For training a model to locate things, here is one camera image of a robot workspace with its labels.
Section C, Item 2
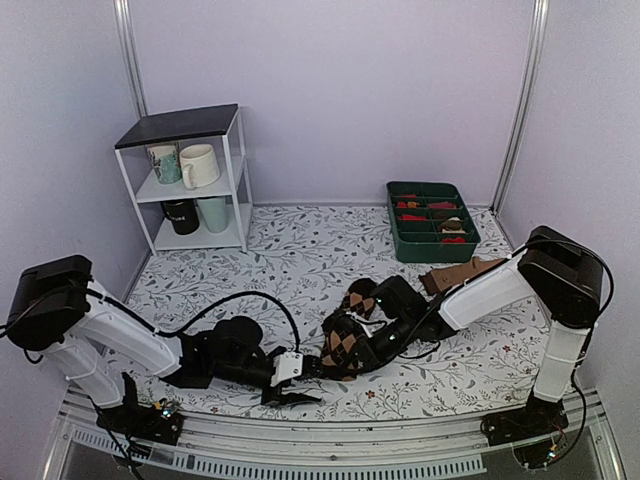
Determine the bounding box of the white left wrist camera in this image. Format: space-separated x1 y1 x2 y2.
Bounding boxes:
270 351 304 387

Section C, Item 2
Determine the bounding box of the teal patterned mug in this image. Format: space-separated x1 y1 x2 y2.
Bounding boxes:
146 142 182 185

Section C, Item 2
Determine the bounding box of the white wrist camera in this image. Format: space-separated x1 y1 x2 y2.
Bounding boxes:
270 351 304 387
346 312 386 327

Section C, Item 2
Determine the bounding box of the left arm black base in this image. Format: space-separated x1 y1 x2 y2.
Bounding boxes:
96 373 184 446

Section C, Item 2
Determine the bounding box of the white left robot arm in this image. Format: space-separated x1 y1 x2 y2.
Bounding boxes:
3 255 321 434

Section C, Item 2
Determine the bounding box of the cream white mug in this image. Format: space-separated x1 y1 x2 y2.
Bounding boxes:
179 144 221 190

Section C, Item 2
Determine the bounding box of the brown cream rolled sock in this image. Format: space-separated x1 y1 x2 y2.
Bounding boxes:
437 217 467 235

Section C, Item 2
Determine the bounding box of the brown tan argyle sock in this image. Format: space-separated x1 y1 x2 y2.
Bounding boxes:
321 278 377 381

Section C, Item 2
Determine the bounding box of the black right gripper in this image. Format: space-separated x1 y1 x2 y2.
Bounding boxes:
342 316 418 378

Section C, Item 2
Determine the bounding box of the black mug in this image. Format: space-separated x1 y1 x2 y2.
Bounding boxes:
161 199 200 236

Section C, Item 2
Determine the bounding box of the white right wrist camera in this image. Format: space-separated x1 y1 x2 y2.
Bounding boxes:
346 312 386 327

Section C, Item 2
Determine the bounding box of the white shelf black top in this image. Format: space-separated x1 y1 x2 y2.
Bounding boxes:
114 104 253 254

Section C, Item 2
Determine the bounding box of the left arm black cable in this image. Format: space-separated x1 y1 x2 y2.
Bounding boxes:
154 290 301 354

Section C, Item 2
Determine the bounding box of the floral patterned table mat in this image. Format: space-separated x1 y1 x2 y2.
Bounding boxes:
105 206 549 422

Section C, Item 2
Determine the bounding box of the green divided organizer tray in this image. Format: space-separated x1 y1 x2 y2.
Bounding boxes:
386 181 480 263

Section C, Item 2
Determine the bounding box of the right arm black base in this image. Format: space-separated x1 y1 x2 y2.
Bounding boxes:
480 396 569 446

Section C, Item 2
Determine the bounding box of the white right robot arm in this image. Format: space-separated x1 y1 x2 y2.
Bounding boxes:
356 226 614 436

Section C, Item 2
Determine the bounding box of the mint green cup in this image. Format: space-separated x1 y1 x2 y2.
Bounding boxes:
197 197 228 234

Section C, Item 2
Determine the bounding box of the red rolled sock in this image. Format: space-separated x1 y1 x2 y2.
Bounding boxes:
397 214 428 222

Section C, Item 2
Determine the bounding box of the plain brown sock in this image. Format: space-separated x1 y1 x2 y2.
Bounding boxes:
419 256 503 296

